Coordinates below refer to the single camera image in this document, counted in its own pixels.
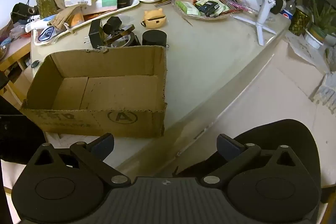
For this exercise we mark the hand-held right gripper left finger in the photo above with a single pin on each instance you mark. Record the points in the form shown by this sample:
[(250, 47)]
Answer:
[(103, 145)]

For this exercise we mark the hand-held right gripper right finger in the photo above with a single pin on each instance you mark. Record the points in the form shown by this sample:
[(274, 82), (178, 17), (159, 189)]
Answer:
[(227, 146)]

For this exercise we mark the brown cardboard box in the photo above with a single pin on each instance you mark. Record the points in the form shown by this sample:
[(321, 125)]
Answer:
[(113, 92)]

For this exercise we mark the dark tape roll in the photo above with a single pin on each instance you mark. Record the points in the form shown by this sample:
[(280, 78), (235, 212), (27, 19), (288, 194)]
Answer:
[(123, 29), (131, 40)]

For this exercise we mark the black power adapter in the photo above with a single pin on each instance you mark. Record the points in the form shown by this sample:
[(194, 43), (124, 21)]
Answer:
[(95, 32)]

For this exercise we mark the black round cylinder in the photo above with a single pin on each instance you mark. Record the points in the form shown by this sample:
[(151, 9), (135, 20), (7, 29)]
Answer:
[(154, 38)]

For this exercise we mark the orange bear earphone case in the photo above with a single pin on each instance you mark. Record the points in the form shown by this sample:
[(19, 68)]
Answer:
[(154, 18)]

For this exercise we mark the blue-rimmed white pouch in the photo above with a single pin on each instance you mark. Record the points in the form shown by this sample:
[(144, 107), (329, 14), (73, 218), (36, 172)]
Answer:
[(46, 34)]

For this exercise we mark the wooden side table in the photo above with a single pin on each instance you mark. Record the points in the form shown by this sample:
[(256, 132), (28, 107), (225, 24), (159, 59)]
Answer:
[(14, 53)]

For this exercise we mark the orange packet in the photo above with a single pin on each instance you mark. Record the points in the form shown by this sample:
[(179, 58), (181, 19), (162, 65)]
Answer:
[(77, 18)]

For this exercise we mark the brown cloth pouch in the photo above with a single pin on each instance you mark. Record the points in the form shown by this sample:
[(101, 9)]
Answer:
[(64, 16)]

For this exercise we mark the white toothpaste tube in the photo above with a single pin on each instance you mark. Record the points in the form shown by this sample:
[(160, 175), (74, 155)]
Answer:
[(39, 24)]

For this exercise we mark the glass snack dish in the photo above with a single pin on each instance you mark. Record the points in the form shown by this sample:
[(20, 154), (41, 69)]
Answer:
[(183, 15)]

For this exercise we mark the black snack packet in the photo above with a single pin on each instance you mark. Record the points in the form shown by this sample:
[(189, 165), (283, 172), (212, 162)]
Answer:
[(208, 9)]

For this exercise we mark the white plastic tray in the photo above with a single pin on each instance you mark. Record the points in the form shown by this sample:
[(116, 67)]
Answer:
[(126, 6)]

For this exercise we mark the white gimbal tripod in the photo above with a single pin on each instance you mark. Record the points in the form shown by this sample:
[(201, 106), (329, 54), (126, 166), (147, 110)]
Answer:
[(265, 8)]

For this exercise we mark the green tissue box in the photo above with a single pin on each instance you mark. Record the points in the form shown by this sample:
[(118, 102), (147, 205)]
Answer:
[(106, 2)]

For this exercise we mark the yellow patterned cup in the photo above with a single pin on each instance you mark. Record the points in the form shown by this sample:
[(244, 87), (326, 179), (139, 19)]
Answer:
[(299, 22)]

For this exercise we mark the green wipes pack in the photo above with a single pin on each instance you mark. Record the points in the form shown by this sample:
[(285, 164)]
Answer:
[(187, 7)]

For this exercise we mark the cola bottle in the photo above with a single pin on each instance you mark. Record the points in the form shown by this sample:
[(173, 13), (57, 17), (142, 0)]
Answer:
[(287, 12)]

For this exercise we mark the potted green plant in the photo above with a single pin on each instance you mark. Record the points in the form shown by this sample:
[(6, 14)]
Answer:
[(319, 27)]

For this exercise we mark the white plate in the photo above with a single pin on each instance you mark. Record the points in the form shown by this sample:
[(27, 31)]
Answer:
[(147, 0)]

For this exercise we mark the black bag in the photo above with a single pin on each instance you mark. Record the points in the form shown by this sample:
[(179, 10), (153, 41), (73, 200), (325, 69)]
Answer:
[(22, 12)]

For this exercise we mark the striped chopsticks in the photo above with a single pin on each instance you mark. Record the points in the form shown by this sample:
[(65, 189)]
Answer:
[(164, 2)]

